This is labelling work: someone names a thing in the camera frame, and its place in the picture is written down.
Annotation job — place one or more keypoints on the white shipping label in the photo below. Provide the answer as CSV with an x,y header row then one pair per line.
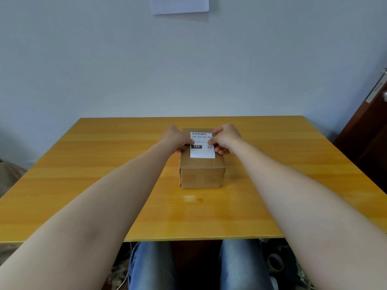
x,y
202,153

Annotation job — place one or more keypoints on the person's left forearm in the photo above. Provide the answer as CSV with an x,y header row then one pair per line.
x,y
90,214

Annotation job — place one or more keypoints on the person's right leg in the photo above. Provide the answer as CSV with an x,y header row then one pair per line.
x,y
245,268

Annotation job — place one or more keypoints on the silver door latch plate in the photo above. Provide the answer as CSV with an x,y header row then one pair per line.
x,y
376,89

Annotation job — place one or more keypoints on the white tape roll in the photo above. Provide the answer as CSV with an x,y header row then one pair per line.
x,y
273,283

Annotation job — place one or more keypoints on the person's left hand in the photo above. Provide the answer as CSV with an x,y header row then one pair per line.
x,y
175,138

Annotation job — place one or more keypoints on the person's leg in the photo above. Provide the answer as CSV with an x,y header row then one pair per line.
x,y
245,268
154,268

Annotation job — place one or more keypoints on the dark brown wooden door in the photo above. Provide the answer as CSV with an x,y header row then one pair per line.
x,y
369,141

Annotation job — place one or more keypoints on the brown cardboard box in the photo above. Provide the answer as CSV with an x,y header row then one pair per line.
x,y
202,175

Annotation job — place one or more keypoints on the white paper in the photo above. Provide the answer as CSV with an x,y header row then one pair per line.
x,y
181,4

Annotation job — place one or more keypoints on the person's left leg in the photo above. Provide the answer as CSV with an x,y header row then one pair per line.
x,y
154,268

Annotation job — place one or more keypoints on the clear bubble wrap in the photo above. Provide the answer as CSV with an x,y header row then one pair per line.
x,y
305,280

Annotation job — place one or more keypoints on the brown tape roll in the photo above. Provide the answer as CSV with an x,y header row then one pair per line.
x,y
270,262

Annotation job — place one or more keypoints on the person's right hand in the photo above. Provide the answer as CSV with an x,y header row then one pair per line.
x,y
226,138

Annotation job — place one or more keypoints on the person's right forearm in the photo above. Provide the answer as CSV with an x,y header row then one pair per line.
x,y
314,208

